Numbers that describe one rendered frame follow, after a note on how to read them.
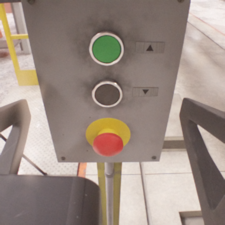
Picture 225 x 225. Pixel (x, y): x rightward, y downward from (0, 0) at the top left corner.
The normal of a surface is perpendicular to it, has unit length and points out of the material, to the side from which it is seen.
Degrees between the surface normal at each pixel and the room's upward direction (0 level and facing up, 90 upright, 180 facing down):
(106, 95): 90
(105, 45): 90
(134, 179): 0
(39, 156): 0
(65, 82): 90
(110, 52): 90
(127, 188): 0
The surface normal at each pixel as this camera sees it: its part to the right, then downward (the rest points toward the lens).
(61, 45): 0.01, 0.60
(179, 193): 0.00, -0.80
